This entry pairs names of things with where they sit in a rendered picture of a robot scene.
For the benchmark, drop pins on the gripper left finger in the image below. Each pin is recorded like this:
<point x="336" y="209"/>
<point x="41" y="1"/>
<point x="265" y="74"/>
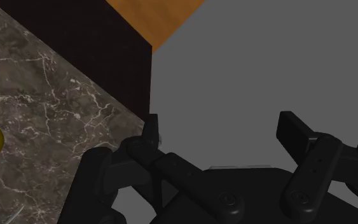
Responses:
<point x="172" y="167"/>

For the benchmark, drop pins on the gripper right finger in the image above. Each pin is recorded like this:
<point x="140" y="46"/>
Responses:
<point x="316" y="161"/>

